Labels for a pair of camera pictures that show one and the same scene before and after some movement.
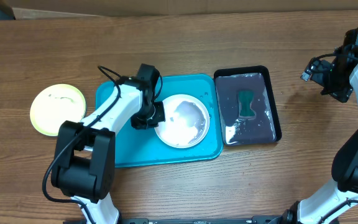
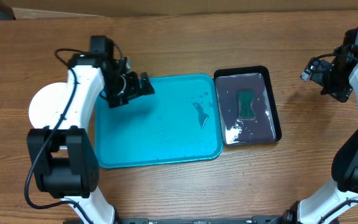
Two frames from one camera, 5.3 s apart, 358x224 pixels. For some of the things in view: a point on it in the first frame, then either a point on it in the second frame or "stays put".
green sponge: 245,98 stays put
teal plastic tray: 142,147 stays put
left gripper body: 149,115 to 120,87
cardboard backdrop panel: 26,9 stays put
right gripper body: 332,79 stays put
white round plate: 187,121 to 49,104
